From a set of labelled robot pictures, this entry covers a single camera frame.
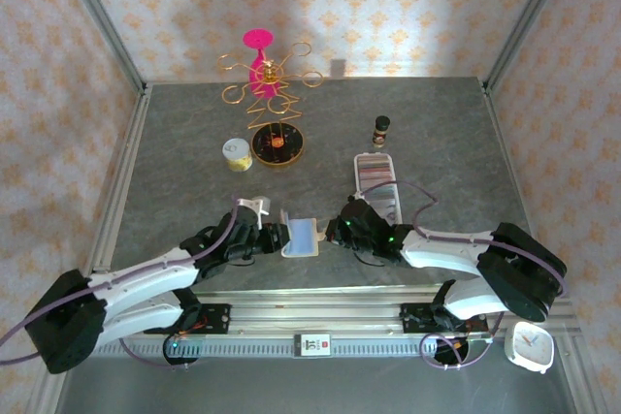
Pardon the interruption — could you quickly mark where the beige card holder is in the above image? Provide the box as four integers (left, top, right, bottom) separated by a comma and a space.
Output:
279, 207, 325, 260

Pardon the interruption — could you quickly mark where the stack of colourful credit cards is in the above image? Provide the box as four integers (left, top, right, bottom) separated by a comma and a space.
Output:
357, 156, 402, 221

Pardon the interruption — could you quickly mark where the white plastic basket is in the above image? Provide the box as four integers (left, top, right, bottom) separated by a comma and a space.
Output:
353, 152, 404, 226

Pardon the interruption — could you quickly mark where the yellow tin can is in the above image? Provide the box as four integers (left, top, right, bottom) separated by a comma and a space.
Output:
221, 138, 253, 173

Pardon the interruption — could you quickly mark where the small black-capped spice bottle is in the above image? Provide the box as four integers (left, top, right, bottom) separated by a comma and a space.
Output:
372, 115, 392, 148

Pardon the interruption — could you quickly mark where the white number label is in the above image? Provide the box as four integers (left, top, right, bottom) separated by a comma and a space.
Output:
293, 332, 333, 360

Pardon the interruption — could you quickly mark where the pink wine glass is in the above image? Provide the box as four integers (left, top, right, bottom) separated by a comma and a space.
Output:
242, 28, 281, 99

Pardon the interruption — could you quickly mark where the white square clock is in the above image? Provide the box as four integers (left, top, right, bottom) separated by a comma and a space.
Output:
503, 320, 556, 375

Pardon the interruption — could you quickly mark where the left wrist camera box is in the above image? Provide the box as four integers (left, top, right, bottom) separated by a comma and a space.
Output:
236, 195, 273, 230

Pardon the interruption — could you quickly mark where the aluminium mounting rail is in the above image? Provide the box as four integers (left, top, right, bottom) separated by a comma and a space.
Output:
91, 287, 581, 338

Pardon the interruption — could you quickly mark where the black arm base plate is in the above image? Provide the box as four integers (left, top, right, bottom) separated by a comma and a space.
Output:
145, 303, 232, 336
399, 302, 489, 336

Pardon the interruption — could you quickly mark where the gold wire glass rack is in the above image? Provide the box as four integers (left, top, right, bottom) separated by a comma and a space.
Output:
216, 40, 324, 168

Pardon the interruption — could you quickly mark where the grey slotted cable duct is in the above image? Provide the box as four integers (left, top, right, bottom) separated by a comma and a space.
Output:
96, 338, 496, 358

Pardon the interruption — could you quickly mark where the black round cable port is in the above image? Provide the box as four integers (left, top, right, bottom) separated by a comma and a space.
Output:
163, 334, 201, 366

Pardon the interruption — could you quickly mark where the aluminium side rail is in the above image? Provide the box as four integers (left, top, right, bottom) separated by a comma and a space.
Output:
482, 83, 553, 297
86, 86, 152, 274

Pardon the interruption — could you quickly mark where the aluminium frame post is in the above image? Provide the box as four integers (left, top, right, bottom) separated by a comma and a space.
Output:
482, 0, 579, 95
51, 0, 149, 95

